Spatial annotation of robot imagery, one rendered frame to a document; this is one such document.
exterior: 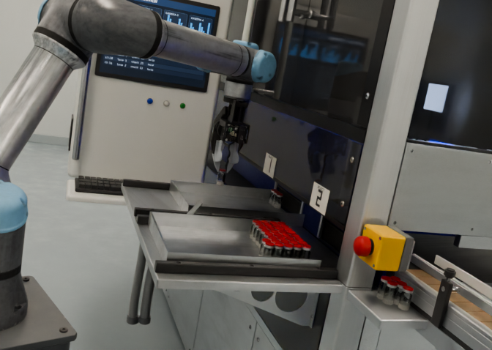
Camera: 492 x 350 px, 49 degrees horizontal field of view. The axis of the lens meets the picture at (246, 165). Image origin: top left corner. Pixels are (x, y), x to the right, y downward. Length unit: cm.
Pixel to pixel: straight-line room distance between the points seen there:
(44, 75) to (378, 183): 69
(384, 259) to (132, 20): 66
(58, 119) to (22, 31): 103
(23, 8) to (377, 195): 568
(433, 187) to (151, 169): 113
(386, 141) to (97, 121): 114
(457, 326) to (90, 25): 86
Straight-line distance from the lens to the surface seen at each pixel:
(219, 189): 171
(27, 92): 112
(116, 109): 196
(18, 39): 651
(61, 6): 114
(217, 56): 120
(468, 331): 107
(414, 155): 117
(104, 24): 105
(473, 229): 132
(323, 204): 129
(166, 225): 134
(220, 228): 138
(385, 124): 111
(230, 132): 146
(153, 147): 200
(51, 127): 658
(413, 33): 113
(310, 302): 130
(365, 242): 108
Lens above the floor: 130
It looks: 11 degrees down
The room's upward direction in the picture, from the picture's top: 10 degrees clockwise
